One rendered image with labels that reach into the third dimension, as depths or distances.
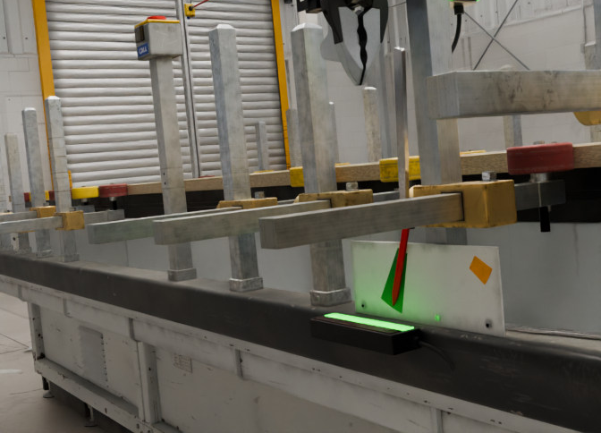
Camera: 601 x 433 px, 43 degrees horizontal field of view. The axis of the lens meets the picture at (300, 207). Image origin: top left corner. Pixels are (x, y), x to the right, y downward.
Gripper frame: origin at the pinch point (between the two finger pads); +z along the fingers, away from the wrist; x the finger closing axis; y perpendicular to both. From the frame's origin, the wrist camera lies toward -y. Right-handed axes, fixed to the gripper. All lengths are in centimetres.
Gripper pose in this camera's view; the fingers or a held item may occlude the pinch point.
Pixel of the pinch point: (362, 73)
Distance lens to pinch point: 91.8
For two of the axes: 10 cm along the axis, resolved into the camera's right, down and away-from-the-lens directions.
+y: -5.6, 0.1, 8.3
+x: -8.2, 1.1, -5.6
